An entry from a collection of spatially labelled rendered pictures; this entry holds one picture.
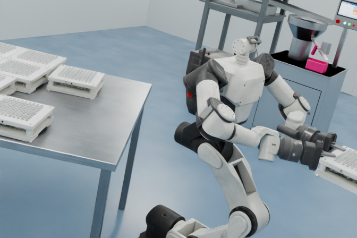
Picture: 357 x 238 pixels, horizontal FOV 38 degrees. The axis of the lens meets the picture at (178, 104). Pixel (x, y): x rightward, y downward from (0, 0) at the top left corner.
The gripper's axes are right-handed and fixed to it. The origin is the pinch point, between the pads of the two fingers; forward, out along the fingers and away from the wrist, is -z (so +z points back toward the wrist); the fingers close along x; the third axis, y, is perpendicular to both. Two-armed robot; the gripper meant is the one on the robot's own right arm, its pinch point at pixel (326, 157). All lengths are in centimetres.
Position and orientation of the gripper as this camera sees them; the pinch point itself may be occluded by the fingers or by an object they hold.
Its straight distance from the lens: 214.5
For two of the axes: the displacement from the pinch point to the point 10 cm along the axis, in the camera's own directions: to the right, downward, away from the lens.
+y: -1.2, 3.0, -9.5
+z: -9.8, -2.1, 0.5
